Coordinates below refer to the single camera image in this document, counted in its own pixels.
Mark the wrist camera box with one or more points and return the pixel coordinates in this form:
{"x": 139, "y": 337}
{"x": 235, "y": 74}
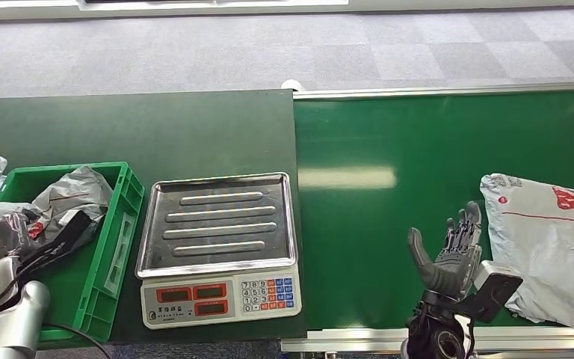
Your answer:
{"x": 497, "y": 290}
{"x": 64, "y": 238}

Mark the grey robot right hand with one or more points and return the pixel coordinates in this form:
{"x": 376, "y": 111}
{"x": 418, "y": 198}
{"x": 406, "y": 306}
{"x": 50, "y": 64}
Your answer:
{"x": 448, "y": 267}

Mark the large grey mailer package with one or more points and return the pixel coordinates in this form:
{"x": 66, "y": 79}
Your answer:
{"x": 549, "y": 248}

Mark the white scale with steel tray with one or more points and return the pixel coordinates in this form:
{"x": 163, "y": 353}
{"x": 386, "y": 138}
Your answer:
{"x": 217, "y": 223}

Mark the green conveyor belt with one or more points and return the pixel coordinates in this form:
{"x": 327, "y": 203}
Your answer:
{"x": 381, "y": 138}

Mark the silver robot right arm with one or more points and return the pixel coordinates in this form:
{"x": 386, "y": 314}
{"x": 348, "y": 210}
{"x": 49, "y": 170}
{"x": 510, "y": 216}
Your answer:
{"x": 435, "y": 332}

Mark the green plastic crate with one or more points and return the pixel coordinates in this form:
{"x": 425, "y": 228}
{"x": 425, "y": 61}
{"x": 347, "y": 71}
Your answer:
{"x": 113, "y": 248}

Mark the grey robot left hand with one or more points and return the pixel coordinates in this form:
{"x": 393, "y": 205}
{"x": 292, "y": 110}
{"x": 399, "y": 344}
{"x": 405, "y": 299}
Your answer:
{"x": 2, "y": 240}

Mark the white conveyor roller cap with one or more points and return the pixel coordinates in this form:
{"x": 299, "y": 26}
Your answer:
{"x": 292, "y": 85}

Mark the grey package with red print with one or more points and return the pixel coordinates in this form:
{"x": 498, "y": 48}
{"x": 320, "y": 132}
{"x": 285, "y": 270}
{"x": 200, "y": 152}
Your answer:
{"x": 79, "y": 188}

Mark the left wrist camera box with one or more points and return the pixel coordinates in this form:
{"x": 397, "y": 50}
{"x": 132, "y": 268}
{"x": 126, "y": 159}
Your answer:
{"x": 64, "y": 238}

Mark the aluminium conveyor frame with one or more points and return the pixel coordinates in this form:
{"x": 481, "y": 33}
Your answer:
{"x": 351, "y": 339}

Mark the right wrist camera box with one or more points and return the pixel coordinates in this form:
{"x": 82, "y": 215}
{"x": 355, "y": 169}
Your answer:
{"x": 497, "y": 290}

